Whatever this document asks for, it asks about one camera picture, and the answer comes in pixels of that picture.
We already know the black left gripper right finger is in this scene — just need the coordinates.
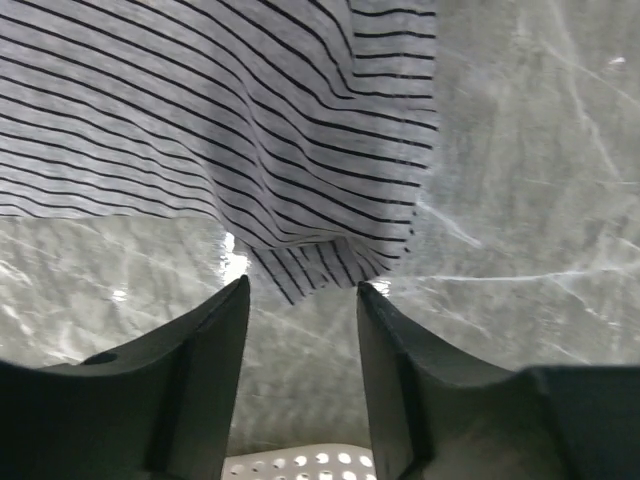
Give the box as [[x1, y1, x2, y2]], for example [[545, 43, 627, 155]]
[[357, 283, 639, 479]]

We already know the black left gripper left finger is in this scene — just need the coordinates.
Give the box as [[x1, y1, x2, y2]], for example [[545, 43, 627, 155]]
[[1, 277, 250, 479]]

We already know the grey striped boxer underwear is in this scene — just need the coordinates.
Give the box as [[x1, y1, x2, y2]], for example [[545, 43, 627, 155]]
[[1, 1, 439, 302]]

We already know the white perforated laundry basket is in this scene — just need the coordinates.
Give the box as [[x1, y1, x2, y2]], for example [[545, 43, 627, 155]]
[[221, 443, 376, 480]]

